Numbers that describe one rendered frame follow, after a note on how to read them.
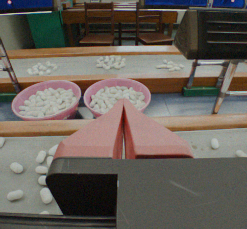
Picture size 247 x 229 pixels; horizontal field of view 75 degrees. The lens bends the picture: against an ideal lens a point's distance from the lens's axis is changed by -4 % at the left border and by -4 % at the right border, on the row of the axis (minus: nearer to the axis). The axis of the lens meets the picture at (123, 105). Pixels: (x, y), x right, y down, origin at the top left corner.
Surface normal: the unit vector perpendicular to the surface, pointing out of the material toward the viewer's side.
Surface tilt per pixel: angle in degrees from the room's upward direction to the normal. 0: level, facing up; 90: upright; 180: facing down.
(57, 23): 90
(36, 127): 0
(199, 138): 0
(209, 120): 0
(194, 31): 58
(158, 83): 90
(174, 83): 90
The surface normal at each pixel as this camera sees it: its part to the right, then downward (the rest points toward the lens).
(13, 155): 0.00, -0.79
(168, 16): 0.00, 0.61
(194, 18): 0.04, 0.09
